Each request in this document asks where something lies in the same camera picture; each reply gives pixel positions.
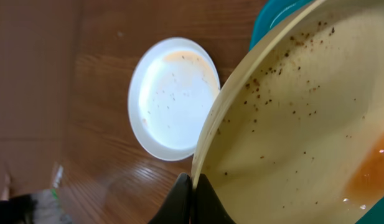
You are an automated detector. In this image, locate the teal plastic tray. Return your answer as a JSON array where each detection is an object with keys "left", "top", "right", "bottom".
[{"left": 249, "top": 0, "right": 384, "bottom": 224}]

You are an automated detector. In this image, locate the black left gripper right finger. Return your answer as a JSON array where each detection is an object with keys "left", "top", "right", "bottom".
[{"left": 191, "top": 174, "right": 235, "bottom": 224}]

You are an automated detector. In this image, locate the white plate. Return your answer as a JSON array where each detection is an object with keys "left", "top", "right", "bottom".
[{"left": 128, "top": 37, "right": 221, "bottom": 161}]

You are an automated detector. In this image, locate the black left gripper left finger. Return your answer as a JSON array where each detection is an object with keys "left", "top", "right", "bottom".
[{"left": 148, "top": 173, "right": 192, "bottom": 224}]

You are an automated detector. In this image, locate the yellow plate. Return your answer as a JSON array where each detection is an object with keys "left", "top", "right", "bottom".
[{"left": 192, "top": 0, "right": 384, "bottom": 223}]

